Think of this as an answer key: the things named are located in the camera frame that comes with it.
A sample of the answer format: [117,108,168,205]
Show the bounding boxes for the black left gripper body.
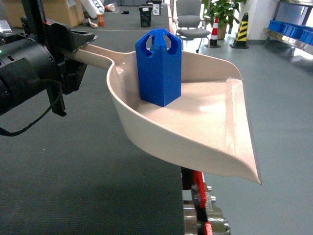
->
[21,16,98,95]

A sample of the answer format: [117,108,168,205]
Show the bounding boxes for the blue plastic part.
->
[135,28,182,107]

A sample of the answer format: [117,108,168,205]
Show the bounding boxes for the beige plastic dustpan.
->
[66,45,262,184]

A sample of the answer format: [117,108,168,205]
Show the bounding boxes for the steel shelf rack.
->
[263,0,313,55]

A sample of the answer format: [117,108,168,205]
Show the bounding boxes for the large open cardboard box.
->
[0,0,85,28]

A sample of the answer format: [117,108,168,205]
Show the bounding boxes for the small orange bottle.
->
[97,14,105,26]

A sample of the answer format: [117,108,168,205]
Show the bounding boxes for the black box device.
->
[139,4,153,27]

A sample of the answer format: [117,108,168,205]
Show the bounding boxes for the grey office chair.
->
[174,0,211,53]

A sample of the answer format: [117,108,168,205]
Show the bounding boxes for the red white traffic cone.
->
[204,18,221,48]

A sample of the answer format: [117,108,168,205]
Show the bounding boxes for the green potted plant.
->
[202,0,247,40]

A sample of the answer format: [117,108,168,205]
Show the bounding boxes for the yellow black traffic cone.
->
[230,13,249,49]

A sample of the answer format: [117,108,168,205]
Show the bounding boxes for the wooden handled brush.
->
[82,18,98,28]

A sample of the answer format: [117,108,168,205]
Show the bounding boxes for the black cable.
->
[0,78,65,137]

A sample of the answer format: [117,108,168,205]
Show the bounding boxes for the red table frame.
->
[181,167,231,235]

